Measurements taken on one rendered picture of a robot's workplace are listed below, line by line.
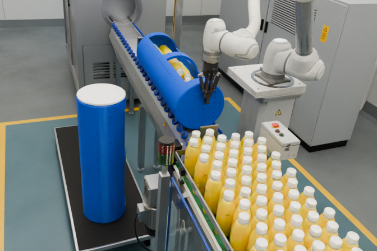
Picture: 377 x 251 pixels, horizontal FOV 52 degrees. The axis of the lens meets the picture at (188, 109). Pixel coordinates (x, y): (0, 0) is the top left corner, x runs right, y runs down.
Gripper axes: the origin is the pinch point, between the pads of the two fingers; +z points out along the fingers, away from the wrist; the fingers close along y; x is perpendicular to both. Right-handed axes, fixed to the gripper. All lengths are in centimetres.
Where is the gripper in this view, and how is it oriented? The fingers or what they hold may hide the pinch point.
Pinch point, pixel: (207, 97)
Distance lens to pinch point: 202.2
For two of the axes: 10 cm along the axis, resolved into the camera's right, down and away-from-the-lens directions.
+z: -0.8, 8.8, 4.7
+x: -3.5, -4.7, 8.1
